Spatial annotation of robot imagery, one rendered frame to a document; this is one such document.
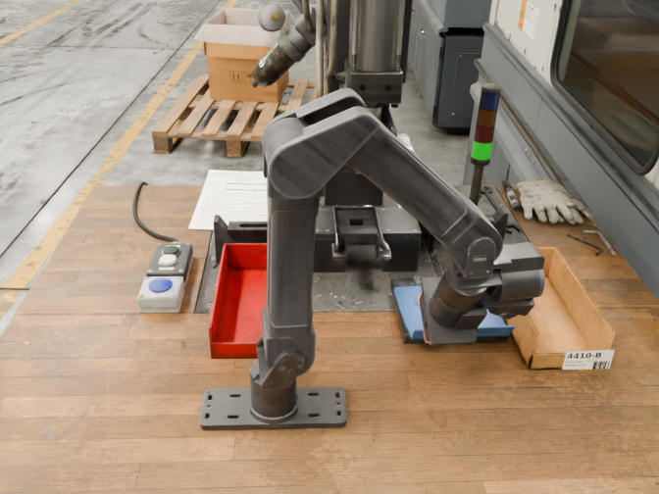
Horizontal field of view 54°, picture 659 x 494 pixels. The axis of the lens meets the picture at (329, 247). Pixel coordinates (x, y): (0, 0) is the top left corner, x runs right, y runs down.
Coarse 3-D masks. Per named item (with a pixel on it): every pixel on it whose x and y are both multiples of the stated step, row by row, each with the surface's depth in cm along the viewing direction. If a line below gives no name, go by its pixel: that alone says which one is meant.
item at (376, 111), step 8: (368, 104) 107; (376, 104) 106; (384, 104) 108; (376, 112) 108; (384, 112) 115; (384, 120) 110; (392, 120) 110; (392, 128) 106; (400, 136) 115; (408, 136) 115; (408, 144) 112; (344, 168) 109
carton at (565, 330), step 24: (552, 264) 117; (552, 288) 116; (576, 288) 107; (552, 312) 110; (576, 312) 108; (600, 312) 100; (528, 336) 98; (552, 336) 104; (576, 336) 105; (600, 336) 99; (528, 360) 98; (552, 360) 97; (576, 360) 98; (600, 360) 98
